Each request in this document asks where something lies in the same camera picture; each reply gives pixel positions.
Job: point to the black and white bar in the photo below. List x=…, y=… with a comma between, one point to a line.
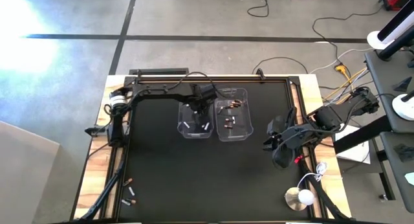
x=398, y=26

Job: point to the small red clip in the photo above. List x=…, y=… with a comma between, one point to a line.
x=298, y=159

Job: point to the white ball lamp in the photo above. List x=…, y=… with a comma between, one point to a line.
x=306, y=198

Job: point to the grey side table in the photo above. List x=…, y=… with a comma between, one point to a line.
x=385, y=88
x=398, y=185

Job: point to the black flat object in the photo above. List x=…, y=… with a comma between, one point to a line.
x=404, y=152

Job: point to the white round stand base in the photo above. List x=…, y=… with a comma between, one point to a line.
x=375, y=42
x=402, y=107

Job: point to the clear plastic bin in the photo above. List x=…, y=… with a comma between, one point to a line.
x=239, y=135
x=194, y=135

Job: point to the black aluminium table frame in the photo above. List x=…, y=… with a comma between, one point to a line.
x=226, y=79

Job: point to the black diagonal beam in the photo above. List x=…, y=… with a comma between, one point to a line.
x=359, y=136

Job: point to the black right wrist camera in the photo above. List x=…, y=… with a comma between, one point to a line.
x=275, y=125

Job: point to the black side bracket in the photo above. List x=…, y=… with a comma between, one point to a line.
x=95, y=130

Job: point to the black clamp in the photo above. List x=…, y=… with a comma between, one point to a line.
x=260, y=74

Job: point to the grey cabinet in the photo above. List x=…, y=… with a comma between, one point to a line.
x=26, y=178

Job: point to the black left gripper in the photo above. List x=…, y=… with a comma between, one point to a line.
x=198, y=99

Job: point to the brass round lamp base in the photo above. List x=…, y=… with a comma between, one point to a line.
x=291, y=199

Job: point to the black triangular bracket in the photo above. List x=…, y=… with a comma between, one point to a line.
x=404, y=86

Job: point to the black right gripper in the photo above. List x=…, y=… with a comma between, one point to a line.
x=294, y=136

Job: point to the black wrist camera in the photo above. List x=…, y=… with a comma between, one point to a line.
x=208, y=91
x=275, y=125

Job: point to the white box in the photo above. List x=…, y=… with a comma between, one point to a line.
x=355, y=152

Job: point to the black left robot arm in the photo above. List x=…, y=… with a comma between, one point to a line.
x=161, y=92

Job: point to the black slotted bar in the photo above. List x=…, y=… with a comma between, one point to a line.
x=155, y=71

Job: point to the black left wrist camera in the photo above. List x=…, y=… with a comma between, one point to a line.
x=208, y=91

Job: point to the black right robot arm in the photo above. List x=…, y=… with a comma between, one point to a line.
x=333, y=115

